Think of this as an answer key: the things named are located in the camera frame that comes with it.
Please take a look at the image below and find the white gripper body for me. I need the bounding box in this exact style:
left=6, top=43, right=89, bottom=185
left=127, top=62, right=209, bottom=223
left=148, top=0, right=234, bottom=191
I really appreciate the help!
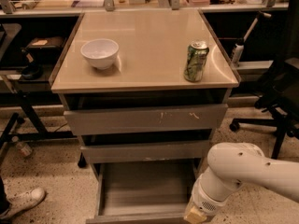
left=183, top=178, right=226, bottom=224

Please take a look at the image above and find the grey bottom drawer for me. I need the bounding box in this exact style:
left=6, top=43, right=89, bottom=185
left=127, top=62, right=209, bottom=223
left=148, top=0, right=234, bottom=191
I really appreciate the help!
left=86, top=159, right=199, bottom=224

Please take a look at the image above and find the grey drawer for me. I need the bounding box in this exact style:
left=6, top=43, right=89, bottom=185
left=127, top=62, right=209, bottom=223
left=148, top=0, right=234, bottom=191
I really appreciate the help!
left=86, top=159, right=199, bottom=224
left=64, top=104, right=228, bottom=135
left=78, top=135, right=210, bottom=163

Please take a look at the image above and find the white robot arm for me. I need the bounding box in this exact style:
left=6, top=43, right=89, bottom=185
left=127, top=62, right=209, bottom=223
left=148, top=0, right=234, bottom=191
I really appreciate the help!
left=184, top=143, right=299, bottom=224

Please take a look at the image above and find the grey middle drawer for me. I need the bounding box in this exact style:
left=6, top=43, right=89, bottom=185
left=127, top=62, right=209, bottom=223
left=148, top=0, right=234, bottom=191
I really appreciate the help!
left=78, top=135, right=210, bottom=163

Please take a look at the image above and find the grey top drawer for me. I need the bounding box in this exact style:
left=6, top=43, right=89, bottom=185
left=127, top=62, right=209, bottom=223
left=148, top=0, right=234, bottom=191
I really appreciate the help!
left=64, top=104, right=228, bottom=135

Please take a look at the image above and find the grey drawer cabinet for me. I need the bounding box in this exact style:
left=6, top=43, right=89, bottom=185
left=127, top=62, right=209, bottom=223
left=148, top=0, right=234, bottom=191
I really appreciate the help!
left=48, top=8, right=242, bottom=175

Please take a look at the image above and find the black office chair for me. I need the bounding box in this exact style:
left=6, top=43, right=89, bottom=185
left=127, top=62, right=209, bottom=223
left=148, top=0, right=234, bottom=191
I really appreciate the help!
left=229, top=0, right=299, bottom=159

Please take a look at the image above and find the green soda can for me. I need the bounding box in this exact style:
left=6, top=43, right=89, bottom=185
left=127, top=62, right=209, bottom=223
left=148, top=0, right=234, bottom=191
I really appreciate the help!
left=184, top=40, right=209, bottom=82

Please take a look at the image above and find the white sneaker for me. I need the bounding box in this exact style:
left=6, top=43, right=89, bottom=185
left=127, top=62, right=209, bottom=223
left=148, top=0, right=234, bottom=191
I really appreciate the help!
left=0, top=188, right=46, bottom=220

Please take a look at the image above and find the white bowl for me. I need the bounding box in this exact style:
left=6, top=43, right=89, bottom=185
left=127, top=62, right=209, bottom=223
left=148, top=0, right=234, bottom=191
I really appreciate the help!
left=80, top=38, right=119, bottom=70

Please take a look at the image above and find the plastic water bottle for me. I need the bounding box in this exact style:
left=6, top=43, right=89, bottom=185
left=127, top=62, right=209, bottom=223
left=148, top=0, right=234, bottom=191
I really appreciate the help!
left=12, top=136, right=33, bottom=157

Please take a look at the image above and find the black round dish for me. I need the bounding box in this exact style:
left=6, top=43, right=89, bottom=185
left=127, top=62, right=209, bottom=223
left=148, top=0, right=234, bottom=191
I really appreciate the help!
left=21, top=66, right=43, bottom=80

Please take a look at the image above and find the black box with label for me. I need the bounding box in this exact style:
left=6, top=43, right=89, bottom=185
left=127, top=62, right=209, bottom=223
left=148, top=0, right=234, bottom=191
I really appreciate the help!
left=26, top=36, right=65, bottom=58

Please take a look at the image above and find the black desk frame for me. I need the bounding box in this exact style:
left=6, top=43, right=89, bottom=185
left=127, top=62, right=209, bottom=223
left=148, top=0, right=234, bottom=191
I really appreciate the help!
left=0, top=75, right=76, bottom=151

